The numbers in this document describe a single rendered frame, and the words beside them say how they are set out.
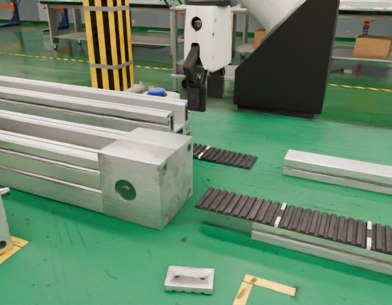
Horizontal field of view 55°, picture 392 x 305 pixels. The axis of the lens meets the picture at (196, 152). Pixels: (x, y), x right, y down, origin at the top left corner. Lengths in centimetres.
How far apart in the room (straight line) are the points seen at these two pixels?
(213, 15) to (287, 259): 36
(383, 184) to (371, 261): 20
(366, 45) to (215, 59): 480
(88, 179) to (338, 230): 32
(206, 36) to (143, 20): 880
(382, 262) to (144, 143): 32
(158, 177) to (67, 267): 14
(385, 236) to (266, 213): 13
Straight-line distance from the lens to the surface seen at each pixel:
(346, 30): 811
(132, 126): 69
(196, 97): 61
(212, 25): 59
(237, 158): 68
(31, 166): 59
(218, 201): 49
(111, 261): 46
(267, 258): 46
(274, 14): 99
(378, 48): 534
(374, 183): 64
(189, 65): 57
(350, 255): 48
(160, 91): 84
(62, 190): 57
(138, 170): 47
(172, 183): 49
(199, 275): 42
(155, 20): 922
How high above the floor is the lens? 107
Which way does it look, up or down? 24 degrees down
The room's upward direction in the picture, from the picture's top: straight up
